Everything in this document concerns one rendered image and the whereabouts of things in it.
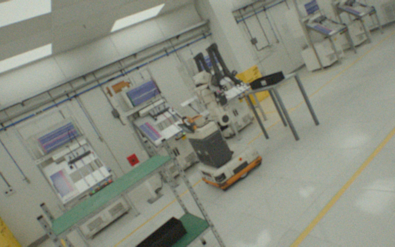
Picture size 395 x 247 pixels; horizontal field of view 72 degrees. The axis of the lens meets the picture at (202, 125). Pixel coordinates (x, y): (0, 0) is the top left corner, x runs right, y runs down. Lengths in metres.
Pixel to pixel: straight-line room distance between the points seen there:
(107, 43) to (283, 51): 5.20
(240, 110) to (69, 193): 3.29
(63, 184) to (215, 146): 2.15
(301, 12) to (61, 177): 6.43
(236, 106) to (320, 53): 3.11
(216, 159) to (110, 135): 3.26
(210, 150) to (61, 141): 2.26
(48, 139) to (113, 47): 2.80
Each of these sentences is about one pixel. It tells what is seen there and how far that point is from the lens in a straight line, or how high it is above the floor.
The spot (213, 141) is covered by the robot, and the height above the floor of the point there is 0.60.
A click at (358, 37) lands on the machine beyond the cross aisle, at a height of 0.21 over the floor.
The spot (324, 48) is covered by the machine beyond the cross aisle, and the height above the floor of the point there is 0.48.
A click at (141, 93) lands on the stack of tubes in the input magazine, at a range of 4.73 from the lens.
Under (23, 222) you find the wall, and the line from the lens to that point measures 6.12.
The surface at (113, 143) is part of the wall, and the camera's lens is 6.07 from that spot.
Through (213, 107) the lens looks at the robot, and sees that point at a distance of 3.49.
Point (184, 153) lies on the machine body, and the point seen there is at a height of 0.30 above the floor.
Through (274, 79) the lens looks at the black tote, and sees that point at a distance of 3.76.
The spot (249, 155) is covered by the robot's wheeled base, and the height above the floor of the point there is 0.21.
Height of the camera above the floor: 1.40
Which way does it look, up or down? 10 degrees down
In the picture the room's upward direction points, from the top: 28 degrees counter-clockwise
